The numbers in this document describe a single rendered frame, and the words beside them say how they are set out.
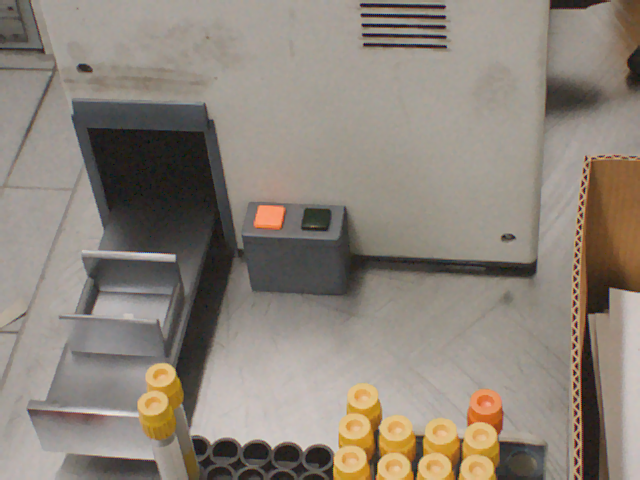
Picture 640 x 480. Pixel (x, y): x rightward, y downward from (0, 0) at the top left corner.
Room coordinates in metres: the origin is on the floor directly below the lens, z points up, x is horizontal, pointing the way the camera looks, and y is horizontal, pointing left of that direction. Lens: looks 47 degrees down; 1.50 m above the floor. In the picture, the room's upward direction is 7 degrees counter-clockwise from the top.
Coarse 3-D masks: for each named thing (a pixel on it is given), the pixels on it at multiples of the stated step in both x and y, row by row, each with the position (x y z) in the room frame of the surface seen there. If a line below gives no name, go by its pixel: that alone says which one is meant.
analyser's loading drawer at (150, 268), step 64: (128, 192) 0.62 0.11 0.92; (192, 192) 0.61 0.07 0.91; (128, 256) 0.53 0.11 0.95; (192, 256) 0.56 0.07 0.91; (64, 320) 0.50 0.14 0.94; (128, 320) 0.49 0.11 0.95; (64, 384) 0.47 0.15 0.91; (128, 384) 0.47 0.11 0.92; (64, 448) 0.44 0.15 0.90; (128, 448) 0.43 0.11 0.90
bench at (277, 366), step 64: (576, 64) 0.74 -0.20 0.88; (576, 128) 0.67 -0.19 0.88; (576, 192) 0.61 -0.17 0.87; (64, 256) 0.61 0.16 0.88; (192, 320) 0.54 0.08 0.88; (256, 320) 0.54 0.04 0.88; (320, 320) 0.53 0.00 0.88; (384, 320) 0.52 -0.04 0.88; (448, 320) 0.52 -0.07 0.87; (512, 320) 0.51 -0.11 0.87; (0, 384) 0.51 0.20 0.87; (192, 384) 0.49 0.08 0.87; (256, 384) 0.49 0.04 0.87; (320, 384) 0.48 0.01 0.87; (384, 384) 0.48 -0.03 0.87; (448, 384) 0.47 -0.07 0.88; (512, 384) 0.46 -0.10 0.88; (0, 448) 0.46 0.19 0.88
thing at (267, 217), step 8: (264, 208) 0.58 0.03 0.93; (272, 208) 0.58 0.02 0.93; (280, 208) 0.57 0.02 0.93; (256, 216) 0.57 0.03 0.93; (264, 216) 0.57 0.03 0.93; (272, 216) 0.57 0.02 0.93; (280, 216) 0.57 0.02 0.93; (256, 224) 0.56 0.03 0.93; (264, 224) 0.56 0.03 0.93; (272, 224) 0.56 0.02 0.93; (280, 224) 0.56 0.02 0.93
